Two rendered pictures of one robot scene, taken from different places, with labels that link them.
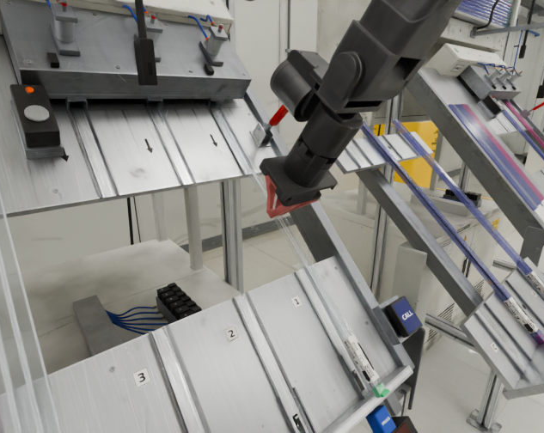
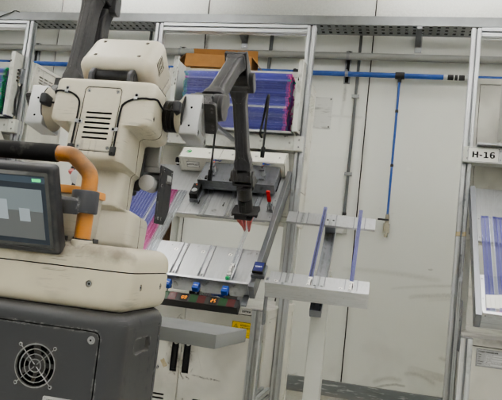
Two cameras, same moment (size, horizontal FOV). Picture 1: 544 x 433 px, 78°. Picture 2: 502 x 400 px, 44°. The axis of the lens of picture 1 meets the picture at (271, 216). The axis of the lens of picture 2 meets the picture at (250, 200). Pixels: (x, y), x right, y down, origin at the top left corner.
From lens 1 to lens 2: 2.22 m
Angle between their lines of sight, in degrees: 58
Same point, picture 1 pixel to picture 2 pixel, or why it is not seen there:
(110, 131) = (216, 198)
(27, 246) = not seen: hidden behind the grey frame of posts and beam
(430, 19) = (237, 162)
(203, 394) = (185, 258)
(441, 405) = not seen: outside the picture
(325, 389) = (216, 275)
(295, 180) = (238, 210)
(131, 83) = (226, 184)
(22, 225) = not seen: hidden behind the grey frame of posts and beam
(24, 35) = (205, 171)
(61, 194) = (190, 210)
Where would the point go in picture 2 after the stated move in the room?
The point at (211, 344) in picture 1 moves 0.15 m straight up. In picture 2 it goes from (196, 251) to (200, 213)
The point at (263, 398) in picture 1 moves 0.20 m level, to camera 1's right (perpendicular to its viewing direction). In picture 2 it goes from (197, 266) to (228, 271)
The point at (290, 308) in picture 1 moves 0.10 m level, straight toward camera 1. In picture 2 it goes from (226, 255) to (203, 252)
